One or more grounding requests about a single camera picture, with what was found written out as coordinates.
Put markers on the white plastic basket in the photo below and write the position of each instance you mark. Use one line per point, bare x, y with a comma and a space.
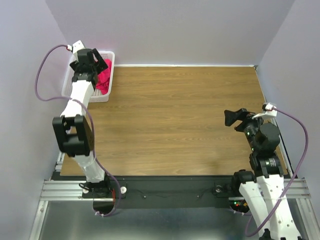
96, 97

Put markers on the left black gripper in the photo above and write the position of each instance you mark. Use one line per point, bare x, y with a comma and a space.
100, 65

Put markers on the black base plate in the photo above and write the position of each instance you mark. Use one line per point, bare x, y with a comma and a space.
162, 192

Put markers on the aluminium frame rail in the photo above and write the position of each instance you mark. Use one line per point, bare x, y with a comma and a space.
63, 214

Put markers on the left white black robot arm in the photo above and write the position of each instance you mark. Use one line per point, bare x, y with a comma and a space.
73, 133

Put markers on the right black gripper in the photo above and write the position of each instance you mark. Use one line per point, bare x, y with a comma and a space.
230, 116

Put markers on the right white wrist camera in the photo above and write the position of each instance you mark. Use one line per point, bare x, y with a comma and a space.
269, 111

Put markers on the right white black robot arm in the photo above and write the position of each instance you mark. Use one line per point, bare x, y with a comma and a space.
263, 187

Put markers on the pink t shirt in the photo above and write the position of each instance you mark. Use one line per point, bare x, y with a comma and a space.
104, 79

